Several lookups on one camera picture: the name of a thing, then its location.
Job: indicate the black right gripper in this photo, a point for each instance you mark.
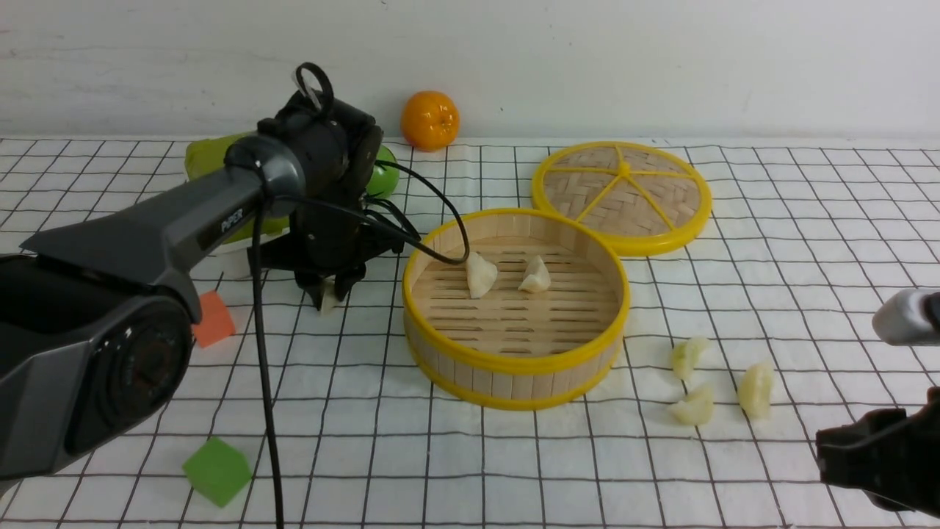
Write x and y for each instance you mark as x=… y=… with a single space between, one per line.
x=889 y=454

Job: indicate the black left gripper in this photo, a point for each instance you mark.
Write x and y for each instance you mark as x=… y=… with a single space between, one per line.
x=325 y=244

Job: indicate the white dumpling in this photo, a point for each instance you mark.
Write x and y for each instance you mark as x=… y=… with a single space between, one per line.
x=329 y=300
x=481 y=275
x=536 y=278

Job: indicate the pale dumpling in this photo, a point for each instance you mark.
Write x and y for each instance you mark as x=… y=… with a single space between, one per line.
x=696 y=408
x=685 y=356
x=755 y=390

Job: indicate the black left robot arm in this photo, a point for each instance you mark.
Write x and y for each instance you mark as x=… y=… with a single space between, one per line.
x=96 y=323

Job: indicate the bamboo steamer tray yellow rim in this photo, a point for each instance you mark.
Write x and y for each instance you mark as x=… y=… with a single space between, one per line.
x=512 y=349

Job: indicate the bamboo steamer lid yellow rim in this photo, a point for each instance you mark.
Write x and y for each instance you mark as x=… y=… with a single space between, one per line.
x=642 y=200

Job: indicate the green lid white box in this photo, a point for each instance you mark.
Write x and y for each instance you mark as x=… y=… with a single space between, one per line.
x=206 y=156

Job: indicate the green toy melon ball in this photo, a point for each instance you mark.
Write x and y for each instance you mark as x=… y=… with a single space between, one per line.
x=383 y=182

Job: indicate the orange foam cube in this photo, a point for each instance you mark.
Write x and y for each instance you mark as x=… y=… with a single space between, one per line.
x=216 y=323

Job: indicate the white checkered tablecloth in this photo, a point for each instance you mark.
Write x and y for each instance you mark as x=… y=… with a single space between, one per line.
x=806 y=243

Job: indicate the orange toy fruit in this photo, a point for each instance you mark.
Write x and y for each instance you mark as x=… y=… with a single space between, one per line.
x=430 y=121

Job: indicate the green foam cube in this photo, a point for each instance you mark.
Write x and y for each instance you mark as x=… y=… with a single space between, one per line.
x=217 y=471

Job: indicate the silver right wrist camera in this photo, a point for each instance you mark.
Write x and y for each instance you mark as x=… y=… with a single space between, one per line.
x=909 y=318

